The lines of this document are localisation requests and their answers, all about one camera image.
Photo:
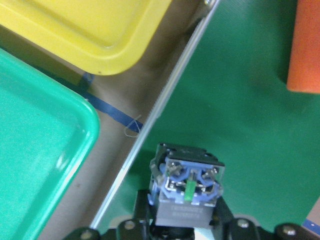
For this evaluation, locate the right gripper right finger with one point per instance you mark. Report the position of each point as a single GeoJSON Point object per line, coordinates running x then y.
{"type": "Point", "coordinates": [224, 226]}

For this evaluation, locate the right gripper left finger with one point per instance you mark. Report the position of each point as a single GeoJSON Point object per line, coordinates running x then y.
{"type": "Point", "coordinates": [139, 227]}

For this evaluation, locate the green push button dark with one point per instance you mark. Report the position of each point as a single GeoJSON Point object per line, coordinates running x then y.
{"type": "Point", "coordinates": [185, 185]}

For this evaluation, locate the plain orange cylinder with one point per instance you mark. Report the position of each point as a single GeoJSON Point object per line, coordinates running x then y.
{"type": "Point", "coordinates": [304, 64]}

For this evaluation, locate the green conveyor belt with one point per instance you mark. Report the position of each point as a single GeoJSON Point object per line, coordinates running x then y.
{"type": "Point", "coordinates": [232, 100]}

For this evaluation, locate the green plastic tray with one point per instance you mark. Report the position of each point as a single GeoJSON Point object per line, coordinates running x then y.
{"type": "Point", "coordinates": [46, 133]}

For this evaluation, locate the yellow plastic tray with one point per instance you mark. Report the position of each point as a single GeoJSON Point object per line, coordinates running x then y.
{"type": "Point", "coordinates": [101, 37]}

